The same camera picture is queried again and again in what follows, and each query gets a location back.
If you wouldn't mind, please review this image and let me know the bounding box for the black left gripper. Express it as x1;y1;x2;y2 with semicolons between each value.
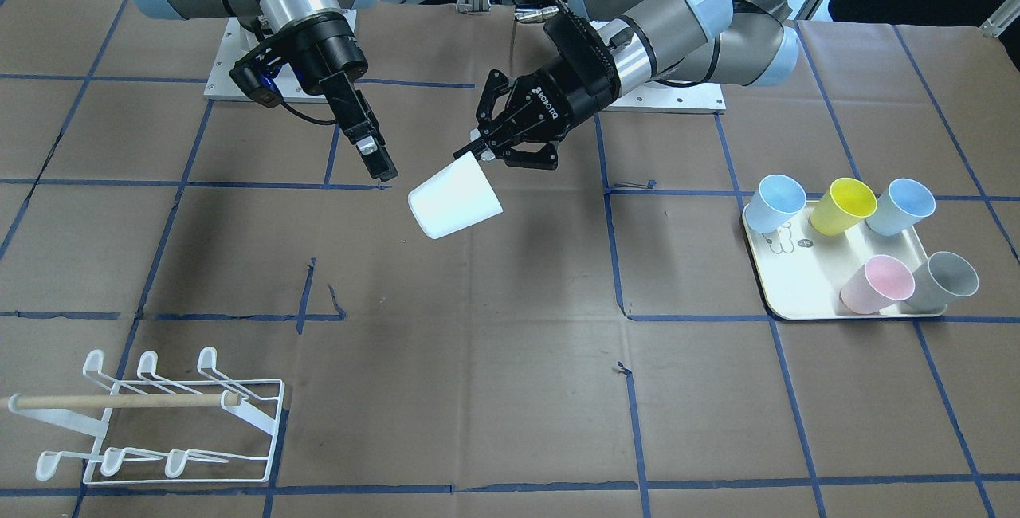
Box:
454;68;618;170

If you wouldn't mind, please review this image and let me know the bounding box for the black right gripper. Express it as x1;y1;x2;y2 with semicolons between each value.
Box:
255;12;398;182

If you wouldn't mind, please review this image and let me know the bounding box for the white plastic cup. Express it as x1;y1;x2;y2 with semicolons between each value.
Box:
407;154;503;239

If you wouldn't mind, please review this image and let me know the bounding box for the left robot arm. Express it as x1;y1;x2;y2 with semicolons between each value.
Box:
454;0;798;170

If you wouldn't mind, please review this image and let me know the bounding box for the light blue cup near bunny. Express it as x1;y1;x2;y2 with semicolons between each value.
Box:
743;174;806;234

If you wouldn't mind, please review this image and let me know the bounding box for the yellow plastic cup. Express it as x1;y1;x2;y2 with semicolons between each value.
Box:
809;177;877;236

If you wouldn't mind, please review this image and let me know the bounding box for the pink plastic cup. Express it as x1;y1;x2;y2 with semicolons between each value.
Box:
839;254;916;315

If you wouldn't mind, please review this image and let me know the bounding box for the light blue cup tray corner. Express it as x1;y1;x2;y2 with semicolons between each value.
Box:
865;178;936;236

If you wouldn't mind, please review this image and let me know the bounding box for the grey plastic cup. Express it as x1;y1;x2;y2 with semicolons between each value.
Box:
904;252;980;312

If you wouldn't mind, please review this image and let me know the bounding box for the cream tray with bunny print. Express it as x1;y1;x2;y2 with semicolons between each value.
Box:
743;201;928;320

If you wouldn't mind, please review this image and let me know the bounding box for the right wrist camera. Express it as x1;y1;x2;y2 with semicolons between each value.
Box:
230;40;287;108

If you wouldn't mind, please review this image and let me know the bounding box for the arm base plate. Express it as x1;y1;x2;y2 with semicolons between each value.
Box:
606;82;728;114
203;16;359;102

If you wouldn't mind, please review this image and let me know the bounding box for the white wire cup rack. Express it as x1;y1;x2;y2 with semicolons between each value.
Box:
5;347;285;486

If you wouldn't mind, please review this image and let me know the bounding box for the wooden dowel rack handle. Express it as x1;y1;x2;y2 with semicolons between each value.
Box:
8;391;245;410

